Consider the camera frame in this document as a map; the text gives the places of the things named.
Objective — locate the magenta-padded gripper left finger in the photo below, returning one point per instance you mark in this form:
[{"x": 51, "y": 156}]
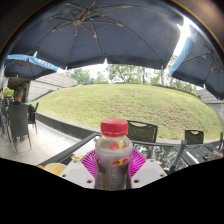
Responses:
[{"x": 77, "y": 171}]

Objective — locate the grey-roofed building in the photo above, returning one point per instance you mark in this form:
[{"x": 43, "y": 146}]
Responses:
[
  {"x": 50, "y": 85},
  {"x": 211, "y": 101}
]

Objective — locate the dark wicker chair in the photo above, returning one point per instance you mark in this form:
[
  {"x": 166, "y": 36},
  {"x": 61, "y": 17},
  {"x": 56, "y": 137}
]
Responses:
[
  {"x": 33, "y": 116},
  {"x": 18, "y": 125}
]

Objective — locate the grey metal pole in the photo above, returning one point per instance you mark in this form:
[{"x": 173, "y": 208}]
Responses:
[{"x": 179, "y": 155}]

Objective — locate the navy umbrella with blue band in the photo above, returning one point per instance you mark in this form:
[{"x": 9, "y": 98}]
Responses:
[
  {"x": 203, "y": 63},
  {"x": 23, "y": 68}
]

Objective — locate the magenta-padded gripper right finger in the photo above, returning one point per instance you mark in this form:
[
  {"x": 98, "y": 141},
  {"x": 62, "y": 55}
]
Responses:
[{"x": 149, "y": 171}]

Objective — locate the large navy patio umbrella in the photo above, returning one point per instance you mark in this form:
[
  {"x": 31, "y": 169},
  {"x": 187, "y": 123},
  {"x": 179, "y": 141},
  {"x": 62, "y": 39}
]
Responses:
[{"x": 100, "y": 33}]

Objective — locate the dark grey device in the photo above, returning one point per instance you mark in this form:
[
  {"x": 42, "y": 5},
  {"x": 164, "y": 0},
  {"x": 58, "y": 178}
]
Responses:
[{"x": 203, "y": 154}]

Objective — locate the pale yellow cup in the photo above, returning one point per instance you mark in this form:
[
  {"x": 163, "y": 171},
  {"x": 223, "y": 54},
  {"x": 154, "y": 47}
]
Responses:
[{"x": 55, "y": 168}]

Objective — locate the red-capped drink bottle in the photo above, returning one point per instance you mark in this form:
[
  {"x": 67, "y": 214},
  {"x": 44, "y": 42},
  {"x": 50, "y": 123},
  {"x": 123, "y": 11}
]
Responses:
[{"x": 114, "y": 160}]

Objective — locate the dark slatted patio chair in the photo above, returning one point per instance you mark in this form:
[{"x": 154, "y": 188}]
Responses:
[
  {"x": 142, "y": 131},
  {"x": 194, "y": 137}
]

